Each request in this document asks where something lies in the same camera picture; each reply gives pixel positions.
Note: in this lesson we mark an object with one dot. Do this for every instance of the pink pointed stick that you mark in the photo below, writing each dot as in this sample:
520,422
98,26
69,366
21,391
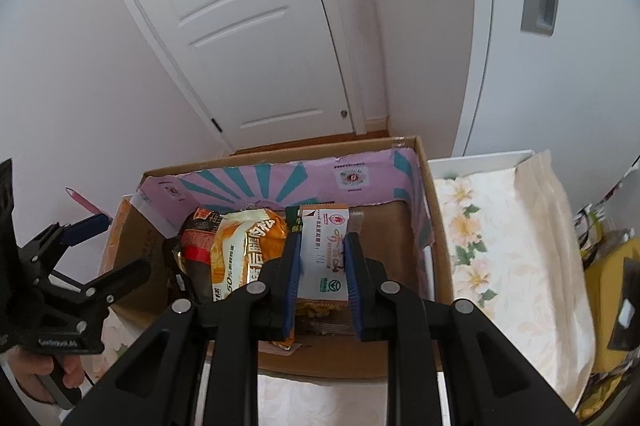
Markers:
85,202

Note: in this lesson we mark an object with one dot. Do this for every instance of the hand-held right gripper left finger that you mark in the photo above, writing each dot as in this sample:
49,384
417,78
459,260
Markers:
292,286

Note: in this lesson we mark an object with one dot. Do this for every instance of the white closet door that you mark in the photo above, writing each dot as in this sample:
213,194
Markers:
575,80

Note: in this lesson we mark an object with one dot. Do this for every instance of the floral bed sheet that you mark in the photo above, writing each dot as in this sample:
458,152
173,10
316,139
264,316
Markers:
520,256

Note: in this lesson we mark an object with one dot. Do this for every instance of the person's left hand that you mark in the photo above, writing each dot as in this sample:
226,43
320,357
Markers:
30,373

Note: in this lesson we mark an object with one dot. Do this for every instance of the dark green snack packet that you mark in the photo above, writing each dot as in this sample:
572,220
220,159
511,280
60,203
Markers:
294,220

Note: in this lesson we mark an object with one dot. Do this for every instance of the white bed frame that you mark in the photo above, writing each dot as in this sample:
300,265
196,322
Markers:
480,161

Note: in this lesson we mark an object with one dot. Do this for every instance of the brown and red snack packet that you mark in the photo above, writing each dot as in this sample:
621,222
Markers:
197,246

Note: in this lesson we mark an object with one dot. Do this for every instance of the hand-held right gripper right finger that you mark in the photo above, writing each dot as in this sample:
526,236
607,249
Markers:
352,286

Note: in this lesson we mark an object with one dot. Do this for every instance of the orange noodle packet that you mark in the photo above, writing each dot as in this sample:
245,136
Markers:
245,251

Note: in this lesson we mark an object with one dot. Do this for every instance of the cardboard box with pink flaps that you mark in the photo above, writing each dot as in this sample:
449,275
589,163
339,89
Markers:
390,231

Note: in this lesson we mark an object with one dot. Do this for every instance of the white panel door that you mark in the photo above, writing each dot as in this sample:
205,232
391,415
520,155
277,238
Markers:
225,55

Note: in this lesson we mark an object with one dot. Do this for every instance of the patterned cloth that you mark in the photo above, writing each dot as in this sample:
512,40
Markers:
590,226

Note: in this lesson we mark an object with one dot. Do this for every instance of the yellow bag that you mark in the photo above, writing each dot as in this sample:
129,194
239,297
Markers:
602,286

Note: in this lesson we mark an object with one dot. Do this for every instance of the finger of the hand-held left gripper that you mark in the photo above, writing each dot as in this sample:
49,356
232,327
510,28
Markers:
85,227
120,278

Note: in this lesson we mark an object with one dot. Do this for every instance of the white snack packet orange edge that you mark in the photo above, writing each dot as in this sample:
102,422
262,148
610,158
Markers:
322,256

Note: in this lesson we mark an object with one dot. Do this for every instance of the black door hinge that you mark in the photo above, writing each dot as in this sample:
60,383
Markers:
216,124

